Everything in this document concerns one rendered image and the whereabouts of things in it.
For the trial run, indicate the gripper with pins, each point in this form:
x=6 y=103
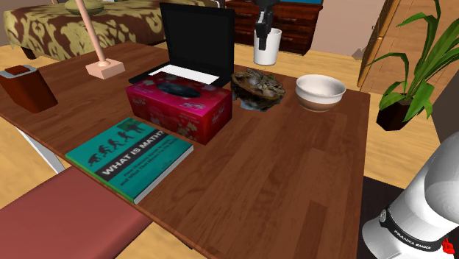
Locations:
x=269 y=4

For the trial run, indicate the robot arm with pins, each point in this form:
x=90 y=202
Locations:
x=426 y=201

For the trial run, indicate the white cup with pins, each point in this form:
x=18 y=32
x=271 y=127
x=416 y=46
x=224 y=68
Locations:
x=274 y=50

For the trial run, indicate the dark wooden dresser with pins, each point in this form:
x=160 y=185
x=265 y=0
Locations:
x=297 y=28

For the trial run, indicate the brown shell-shaped dish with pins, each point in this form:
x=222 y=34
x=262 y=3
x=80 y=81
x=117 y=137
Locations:
x=256 y=86

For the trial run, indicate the black open laptop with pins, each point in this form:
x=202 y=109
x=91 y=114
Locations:
x=197 y=39

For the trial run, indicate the white and brown bowl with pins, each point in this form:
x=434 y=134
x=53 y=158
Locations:
x=319 y=97

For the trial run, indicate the pink tissue box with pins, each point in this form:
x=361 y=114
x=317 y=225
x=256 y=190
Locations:
x=179 y=114

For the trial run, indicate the wooden door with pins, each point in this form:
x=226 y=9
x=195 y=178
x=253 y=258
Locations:
x=380 y=36

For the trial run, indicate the brown wooden desk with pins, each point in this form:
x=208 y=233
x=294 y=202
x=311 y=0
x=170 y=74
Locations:
x=269 y=161

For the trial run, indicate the green plant in dark pot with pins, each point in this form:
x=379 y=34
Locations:
x=394 y=114

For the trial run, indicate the pink desk lamp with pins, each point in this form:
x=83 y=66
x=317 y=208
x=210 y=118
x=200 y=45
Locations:
x=105 y=70

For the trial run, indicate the olive green pillow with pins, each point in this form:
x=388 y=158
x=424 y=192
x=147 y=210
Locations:
x=89 y=7

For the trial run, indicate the teal book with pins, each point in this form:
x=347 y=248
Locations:
x=136 y=168

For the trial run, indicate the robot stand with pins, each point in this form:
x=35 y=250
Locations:
x=373 y=204

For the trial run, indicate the bed with brown patterned cover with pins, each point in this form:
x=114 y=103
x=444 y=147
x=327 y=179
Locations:
x=53 y=28

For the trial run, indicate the red-brown bin with grey rim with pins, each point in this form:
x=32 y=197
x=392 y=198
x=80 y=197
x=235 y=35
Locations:
x=28 y=93

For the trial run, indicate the red bench seat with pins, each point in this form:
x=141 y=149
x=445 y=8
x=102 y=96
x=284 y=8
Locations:
x=64 y=215

